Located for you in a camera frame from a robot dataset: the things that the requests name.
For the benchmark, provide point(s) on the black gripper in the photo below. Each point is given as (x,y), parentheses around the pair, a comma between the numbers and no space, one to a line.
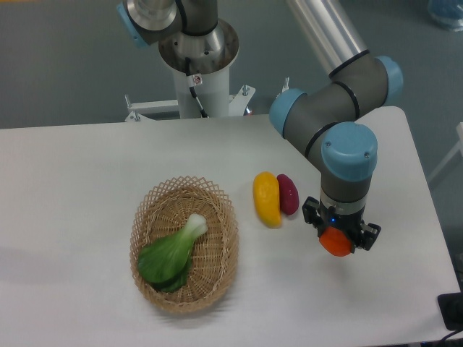
(351,225)

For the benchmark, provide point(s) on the orange fruit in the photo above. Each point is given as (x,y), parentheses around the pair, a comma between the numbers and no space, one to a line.
(335,242)

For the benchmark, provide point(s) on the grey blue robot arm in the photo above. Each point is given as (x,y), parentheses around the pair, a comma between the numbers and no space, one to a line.
(322,126)

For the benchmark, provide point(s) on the woven wicker basket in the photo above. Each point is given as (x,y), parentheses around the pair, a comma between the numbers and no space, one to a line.
(163,211)

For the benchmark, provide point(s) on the purple sweet potato toy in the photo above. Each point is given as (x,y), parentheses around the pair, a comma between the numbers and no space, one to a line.
(288,195)

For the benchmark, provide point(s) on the yellow mango toy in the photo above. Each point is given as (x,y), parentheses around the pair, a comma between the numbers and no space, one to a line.
(265,189)

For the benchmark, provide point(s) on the black device at table edge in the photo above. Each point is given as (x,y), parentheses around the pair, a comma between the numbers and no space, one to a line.
(450,306)

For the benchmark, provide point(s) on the green bok choy toy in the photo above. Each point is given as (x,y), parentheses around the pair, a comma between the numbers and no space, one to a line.
(166,263)

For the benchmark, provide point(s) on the blue object top right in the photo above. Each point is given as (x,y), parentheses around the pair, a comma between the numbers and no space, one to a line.
(447,13)

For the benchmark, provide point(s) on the white frame at right edge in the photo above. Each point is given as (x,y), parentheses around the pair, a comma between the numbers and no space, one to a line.
(449,160)

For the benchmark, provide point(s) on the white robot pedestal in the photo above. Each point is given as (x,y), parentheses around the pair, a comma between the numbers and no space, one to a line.
(200,66)

